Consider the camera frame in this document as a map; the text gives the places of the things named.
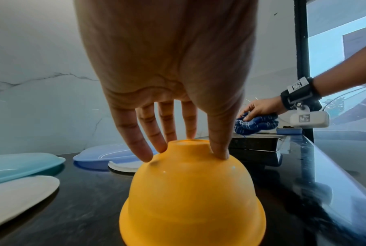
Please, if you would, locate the person's right hand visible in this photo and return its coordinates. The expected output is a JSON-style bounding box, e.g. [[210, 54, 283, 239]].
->
[[240, 96, 288, 122]]

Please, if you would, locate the person's left hand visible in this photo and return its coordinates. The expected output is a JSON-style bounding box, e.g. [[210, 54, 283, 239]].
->
[[73, 0, 259, 163]]

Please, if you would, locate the blue striped cloth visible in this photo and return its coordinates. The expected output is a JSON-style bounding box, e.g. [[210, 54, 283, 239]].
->
[[233, 113, 280, 137]]

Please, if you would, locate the yellow bowl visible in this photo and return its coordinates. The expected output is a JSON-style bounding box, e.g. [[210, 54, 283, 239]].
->
[[118, 139, 268, 246]]

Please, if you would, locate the lavender plate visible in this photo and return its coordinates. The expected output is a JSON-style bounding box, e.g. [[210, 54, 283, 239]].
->
[[72, 143, 159, 171]]

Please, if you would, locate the speckled white plate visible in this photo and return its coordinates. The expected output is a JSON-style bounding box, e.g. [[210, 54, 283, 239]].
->
[[107, 160, 145, 174], [0, 175, 61, 231]]

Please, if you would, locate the teal plate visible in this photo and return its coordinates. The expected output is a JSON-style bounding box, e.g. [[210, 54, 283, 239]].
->
[[0, 152, 66, 187]]

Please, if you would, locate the person's right forearm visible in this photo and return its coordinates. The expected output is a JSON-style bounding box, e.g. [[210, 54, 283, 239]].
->
[[313, 39, 366, 97]]

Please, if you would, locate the right wrist marker band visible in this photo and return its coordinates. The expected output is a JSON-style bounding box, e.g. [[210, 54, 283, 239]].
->
[[280, 75, 322, 111]]

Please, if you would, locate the black plastic tray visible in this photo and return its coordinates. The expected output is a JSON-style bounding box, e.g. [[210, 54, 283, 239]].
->
[[228, 133, 291, 167]]

